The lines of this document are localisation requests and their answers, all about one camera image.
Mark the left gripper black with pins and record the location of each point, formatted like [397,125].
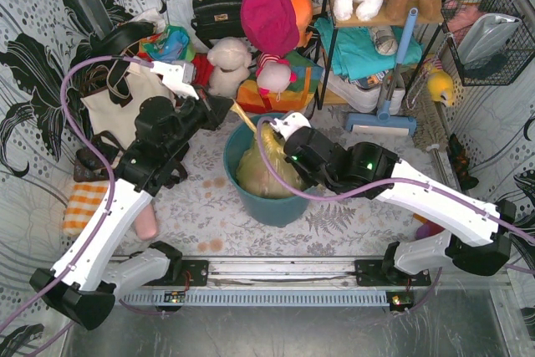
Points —
[213,110]

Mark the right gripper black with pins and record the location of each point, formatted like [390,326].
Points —
[297,140]

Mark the teal trash bin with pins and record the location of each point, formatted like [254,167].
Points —
[270,212]

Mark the yellow trash bag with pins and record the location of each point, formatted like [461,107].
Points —
[266,149]

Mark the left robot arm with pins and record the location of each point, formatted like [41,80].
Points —
[161,132]

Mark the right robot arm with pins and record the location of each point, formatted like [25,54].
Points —
[470,239]

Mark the rainbow striped bag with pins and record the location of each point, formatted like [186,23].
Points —
[299,92]

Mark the colourful printed bag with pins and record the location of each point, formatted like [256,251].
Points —
[171,45]

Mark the magenta cloth bag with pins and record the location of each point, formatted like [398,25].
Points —
[270,25]

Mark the red cloth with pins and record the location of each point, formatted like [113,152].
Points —
[203,69]

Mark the cream plush lamb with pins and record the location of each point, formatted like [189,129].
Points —
[231,61]

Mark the white pink plush toy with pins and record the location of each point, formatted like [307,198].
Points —
[274,74]

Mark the blue floor mop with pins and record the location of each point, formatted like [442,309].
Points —
[383,122]

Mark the white sneakers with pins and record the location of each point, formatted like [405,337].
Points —
[366,100]

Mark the black leather handbag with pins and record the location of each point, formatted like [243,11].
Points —
[217,19]

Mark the teal folded towel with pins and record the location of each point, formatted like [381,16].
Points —
[354,55]

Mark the grey chenille mop head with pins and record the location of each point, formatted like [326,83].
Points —
[430,133]

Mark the purple orange sock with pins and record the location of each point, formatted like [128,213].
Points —
[427,228]

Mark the pink plush limb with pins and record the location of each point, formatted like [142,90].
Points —
[145,224]

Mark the grey patterned shoe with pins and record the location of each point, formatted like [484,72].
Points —
[384,40]

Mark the orange plush toy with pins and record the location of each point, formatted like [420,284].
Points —
[304,14]

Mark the yellow plush duck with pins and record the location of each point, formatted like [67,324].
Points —
[438,82]

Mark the orange checkered cloth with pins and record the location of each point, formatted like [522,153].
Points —
[83,202]

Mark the silver foil pouch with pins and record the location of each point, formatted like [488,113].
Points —
[486,36]

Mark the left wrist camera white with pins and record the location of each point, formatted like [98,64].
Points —
[177,77]

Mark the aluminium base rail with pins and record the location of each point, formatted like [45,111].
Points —
[276,273]

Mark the black wire basket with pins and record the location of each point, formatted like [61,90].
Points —
[502,68]

